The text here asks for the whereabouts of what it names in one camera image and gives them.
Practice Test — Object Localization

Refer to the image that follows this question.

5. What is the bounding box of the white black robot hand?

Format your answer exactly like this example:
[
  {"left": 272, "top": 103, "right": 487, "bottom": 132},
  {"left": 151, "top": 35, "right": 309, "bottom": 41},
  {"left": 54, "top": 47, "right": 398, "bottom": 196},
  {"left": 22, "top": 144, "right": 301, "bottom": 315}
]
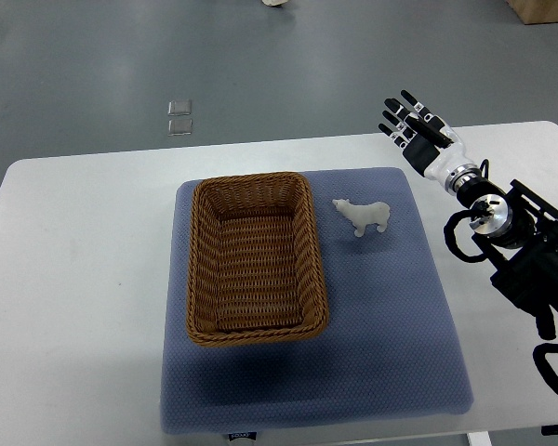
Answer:
[{"left": 379, "top": 90, "right": 478, "bottom": 195}]

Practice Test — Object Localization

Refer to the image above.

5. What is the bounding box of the white toy bear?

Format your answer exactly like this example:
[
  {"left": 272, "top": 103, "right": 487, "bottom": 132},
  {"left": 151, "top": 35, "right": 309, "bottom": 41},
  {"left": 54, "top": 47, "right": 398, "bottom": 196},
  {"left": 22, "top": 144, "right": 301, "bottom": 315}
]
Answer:
[{"left": 332, "top": 199, "right": 391, "bottom": 238}]

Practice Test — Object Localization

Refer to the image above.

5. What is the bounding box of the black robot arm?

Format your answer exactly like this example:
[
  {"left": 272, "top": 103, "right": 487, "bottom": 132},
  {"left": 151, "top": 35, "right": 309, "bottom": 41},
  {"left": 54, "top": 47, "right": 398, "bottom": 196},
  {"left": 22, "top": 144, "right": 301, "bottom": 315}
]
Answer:
[{"left": 444, "top": 161, "right": 558, "bottom": 341}]

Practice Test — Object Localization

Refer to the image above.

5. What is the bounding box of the brown wicker basket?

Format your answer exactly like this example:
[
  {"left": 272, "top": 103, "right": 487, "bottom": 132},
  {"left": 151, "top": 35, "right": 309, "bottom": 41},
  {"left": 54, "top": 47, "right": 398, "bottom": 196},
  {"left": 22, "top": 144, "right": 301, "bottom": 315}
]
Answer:
[{"left": 186, "top": 172, "right": 329, "bottom": 348}]

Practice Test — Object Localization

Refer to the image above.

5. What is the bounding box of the blue quilted mat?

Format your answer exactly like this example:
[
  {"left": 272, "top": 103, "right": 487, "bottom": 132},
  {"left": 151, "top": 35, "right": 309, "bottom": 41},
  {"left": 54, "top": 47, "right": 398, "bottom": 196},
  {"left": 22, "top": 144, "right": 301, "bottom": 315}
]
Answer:
[{"left": 160, "top": 167, "right": 473, "bottom": 435}]

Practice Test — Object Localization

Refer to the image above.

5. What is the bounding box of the white object on floor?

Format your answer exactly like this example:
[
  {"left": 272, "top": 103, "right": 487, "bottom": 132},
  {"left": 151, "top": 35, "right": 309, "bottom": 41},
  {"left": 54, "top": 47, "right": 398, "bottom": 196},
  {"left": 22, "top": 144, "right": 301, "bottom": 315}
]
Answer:
[{"left": 261, "top": 0, "right": 288, "bottom": 7}]

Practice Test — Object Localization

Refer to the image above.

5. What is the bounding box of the upper metal floor plate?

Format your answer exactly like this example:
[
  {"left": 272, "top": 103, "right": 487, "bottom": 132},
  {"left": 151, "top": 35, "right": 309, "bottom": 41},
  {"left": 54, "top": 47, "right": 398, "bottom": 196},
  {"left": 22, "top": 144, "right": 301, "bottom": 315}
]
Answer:
[{"left": 167, "top": 99, "right": 192, "bottom": 116}]

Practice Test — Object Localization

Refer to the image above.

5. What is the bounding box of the metal floor plate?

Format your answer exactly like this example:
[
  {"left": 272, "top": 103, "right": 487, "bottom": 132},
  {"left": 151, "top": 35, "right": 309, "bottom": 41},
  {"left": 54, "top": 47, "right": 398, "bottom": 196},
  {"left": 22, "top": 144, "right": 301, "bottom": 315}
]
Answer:
[
  {"left": 167, "top": 118, "right": 193, "bottom": 137},
  {"left": 167, "top": 99, "right": 192, "bottom": 116}
]

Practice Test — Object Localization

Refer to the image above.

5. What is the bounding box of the lower metal floor plate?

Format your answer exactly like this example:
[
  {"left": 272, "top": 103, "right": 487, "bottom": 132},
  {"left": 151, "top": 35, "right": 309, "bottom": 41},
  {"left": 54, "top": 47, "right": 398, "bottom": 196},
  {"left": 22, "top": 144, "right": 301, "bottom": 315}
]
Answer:
[{"left": 167, "top": 118, "right": 193, "bottom": 137}]

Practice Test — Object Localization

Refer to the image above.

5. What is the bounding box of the black cable loop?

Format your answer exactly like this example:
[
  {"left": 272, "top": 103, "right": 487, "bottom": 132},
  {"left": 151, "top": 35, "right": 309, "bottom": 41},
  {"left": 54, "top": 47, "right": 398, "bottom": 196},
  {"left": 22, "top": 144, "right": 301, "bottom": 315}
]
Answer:
[{"left": 532, "top": 343, "right": 558, "bottom": 411}]

